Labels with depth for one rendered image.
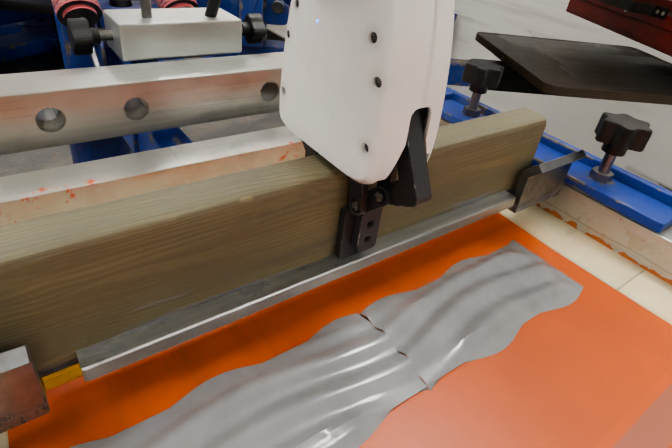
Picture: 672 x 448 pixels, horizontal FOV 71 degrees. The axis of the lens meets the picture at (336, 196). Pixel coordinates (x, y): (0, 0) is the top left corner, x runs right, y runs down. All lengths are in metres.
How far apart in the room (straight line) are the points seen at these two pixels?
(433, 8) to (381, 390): 0.21
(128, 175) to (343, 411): 0.25
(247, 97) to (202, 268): 0.27
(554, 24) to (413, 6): 2.29
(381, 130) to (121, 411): 0.20
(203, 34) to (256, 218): 0.30
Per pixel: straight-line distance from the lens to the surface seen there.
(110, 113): 0.46
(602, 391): 0.36
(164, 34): 0.51
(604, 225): 0.49
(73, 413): 0.30
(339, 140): 0.26
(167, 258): 0.25
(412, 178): 0.25
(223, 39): 0.53
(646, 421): 0.36
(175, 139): 0.63
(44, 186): 0.41
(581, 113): 2.46
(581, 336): 0.39
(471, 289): 0.37
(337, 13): 0.25
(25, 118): 0.45
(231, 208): 0.25
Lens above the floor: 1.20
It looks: 32 degrees down
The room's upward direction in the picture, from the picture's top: 8 degrees clockwise
